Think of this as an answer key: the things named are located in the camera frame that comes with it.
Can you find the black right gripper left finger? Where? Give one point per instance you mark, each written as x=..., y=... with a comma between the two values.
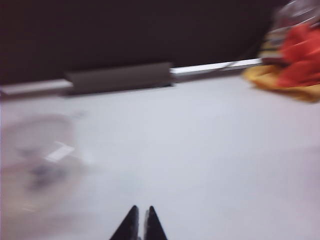
x=128, y=228

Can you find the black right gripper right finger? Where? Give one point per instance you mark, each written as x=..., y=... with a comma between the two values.
x=153, y=228

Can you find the transparent round plastic box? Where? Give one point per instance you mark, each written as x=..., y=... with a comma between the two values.
x=42, y=152

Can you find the yellow cloth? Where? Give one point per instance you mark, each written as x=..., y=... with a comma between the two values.
x=270, y=80

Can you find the yellow black striped item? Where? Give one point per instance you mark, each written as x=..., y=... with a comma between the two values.
x=271, y=45

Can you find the orange cloth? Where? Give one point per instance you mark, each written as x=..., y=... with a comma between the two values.
x=301, y=55

